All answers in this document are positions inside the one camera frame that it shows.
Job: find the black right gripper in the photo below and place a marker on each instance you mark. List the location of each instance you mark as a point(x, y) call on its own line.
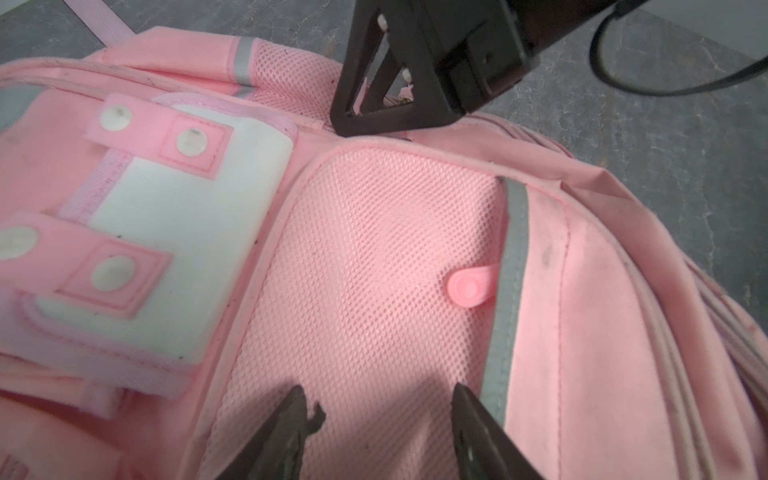
point(423, 64)

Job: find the pink student backpack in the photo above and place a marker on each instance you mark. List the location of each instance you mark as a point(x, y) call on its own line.
point(184, 237)

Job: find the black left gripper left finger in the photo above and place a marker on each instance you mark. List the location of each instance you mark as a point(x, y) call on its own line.
point(277, 448)

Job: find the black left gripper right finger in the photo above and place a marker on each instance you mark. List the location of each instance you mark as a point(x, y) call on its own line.
point(482, 448)

